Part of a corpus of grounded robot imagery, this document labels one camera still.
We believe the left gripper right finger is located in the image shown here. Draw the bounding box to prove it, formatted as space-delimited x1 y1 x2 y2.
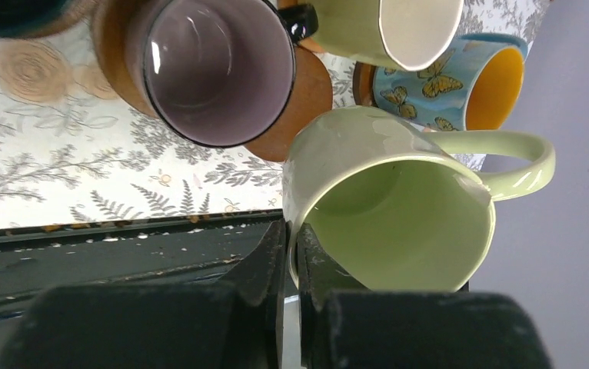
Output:
297 223 366 368

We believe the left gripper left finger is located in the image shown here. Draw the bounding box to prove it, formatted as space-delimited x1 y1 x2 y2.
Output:
218 220 287 368

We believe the light green mug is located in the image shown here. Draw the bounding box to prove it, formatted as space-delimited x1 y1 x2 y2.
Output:
282 105 556 292

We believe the dark scuffed brown coaster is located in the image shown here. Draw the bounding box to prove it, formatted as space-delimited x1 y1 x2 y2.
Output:
352 61 376 106

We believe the mauve purple mug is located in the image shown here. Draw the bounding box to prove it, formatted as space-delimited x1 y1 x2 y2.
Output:
125 0 296 148

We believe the light cork coaster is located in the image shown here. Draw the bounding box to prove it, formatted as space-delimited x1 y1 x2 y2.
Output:
276 0 326 55

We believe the blue mug orange inside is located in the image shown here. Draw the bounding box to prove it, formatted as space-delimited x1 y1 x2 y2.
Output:
372 33 528 131

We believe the yellow-green mug white inside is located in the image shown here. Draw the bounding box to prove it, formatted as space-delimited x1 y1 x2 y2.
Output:
310 0 464 71

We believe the glossy brown coaster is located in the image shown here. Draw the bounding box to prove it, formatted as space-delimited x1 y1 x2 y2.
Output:
22 0 99 38

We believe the dark green mug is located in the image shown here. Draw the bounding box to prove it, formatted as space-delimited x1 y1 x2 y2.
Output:
0 0 72 38

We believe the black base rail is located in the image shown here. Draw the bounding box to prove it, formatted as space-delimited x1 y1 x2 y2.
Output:
0 211 282 347

